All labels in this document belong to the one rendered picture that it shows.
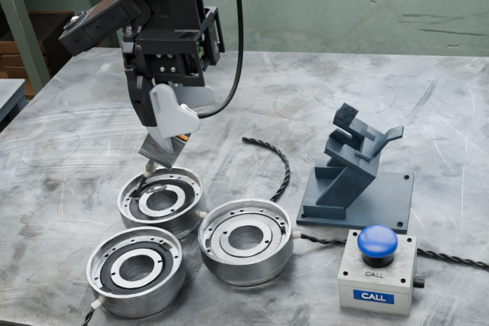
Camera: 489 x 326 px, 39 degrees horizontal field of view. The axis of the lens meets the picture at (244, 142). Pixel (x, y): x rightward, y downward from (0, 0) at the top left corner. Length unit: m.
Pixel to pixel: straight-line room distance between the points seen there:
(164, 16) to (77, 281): 0.33
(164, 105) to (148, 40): 0.08
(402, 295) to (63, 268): 0.39
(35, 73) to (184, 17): 1.70
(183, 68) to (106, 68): 0.56
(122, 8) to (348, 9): 1.76
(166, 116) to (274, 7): 1.76
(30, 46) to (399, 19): 1.20
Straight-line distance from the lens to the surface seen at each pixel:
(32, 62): 2.32
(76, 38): 0.73
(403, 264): 0.71
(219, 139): 0.98
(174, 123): 0.72
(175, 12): 0.66
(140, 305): 0.74
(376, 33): 2.42
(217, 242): 0.78
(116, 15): 0.69
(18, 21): 2.25
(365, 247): 0.69
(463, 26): 2.39
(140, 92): 0.69
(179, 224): 0.81
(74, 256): 0.86
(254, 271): 0.74
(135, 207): 0.85
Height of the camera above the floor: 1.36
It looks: 36 degrees down
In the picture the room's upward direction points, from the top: 10 degrees counter-clockwise
